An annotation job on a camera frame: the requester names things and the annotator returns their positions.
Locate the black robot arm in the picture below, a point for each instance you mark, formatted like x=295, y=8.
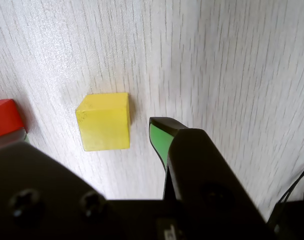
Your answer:
x=296, y=222

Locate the red cube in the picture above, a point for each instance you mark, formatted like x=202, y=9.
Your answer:
x=5, y=117

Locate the yellow cube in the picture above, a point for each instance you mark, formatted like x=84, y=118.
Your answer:
x=104, y=122

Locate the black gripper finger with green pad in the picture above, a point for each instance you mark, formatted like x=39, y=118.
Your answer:
x=204, y=175
x=42, y=190

